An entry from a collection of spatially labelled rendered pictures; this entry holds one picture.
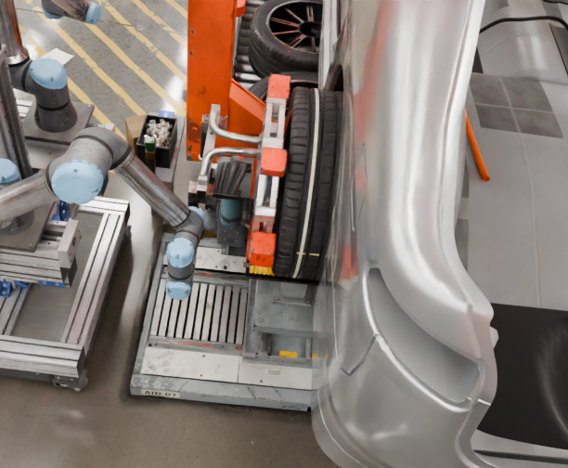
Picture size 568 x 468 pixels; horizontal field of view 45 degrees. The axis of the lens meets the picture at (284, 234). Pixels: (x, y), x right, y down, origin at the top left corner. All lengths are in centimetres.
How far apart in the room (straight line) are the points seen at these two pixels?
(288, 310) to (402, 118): 154
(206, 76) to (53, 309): 109
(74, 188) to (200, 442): 130
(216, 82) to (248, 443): 139
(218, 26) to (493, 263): 122
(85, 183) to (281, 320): 125
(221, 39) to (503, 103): 106
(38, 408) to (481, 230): 178
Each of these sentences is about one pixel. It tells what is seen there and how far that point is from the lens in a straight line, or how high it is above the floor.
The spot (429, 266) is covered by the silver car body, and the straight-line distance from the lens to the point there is 123.
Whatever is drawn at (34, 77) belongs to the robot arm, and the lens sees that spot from 252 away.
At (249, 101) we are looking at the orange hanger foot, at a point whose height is 80.
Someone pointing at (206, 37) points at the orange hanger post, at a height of 113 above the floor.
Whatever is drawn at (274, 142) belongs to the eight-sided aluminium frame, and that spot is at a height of 112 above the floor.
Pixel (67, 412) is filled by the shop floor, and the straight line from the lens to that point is 286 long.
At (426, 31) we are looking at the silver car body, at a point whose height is 175.
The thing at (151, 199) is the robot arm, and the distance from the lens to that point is 200.
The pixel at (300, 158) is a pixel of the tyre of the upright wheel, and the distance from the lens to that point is 209.
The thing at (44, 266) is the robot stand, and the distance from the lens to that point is 240.
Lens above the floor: 255
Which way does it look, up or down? 49 degrees down
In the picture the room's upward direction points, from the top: 10 degrees clockwise
